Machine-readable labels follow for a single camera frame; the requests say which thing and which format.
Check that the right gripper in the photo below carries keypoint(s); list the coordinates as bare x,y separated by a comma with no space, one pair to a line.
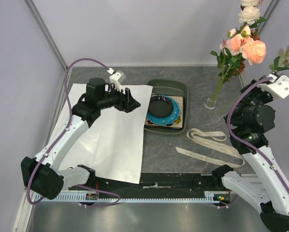
267,96

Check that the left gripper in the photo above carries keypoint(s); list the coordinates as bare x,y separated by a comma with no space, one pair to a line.
127,103

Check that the pink flower stem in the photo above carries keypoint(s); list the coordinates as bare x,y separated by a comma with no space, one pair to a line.
252,50
227,63

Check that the white wrapping paper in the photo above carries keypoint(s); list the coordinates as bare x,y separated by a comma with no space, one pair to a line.
113,145

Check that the orange flower stem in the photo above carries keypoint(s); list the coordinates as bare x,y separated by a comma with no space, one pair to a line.
247,33

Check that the cream ribbon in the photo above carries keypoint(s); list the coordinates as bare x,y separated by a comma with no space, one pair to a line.
212,140

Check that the white flower stem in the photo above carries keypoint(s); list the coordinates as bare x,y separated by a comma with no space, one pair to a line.
250,13

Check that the pink flower stems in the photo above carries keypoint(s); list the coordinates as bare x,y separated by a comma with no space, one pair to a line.
281,62

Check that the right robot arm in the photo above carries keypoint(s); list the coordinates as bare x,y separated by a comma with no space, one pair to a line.
248,120

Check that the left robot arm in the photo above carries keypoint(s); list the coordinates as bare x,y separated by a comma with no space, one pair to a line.
41,173

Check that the clear glass vase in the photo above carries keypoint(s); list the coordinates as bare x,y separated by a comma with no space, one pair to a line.
210,104

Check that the blue plate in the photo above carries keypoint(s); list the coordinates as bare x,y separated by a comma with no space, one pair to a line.
167,121

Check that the dark green tray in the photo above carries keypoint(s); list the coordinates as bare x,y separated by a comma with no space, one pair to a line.
169,87

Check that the wooden puzzle board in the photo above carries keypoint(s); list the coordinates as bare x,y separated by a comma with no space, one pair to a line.
178,124

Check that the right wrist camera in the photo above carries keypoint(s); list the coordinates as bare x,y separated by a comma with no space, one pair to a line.
278,86

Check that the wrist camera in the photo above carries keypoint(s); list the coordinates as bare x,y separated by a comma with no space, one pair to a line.
278,86
116,78

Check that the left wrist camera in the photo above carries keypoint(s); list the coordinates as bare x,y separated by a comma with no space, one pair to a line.
116,78

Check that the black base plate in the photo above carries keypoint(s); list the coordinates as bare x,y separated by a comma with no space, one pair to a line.
161,185

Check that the grey cable duct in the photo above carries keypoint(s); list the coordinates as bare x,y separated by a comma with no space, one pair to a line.
88,197

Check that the left aluminium frame post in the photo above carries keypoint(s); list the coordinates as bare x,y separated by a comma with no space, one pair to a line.
45,32

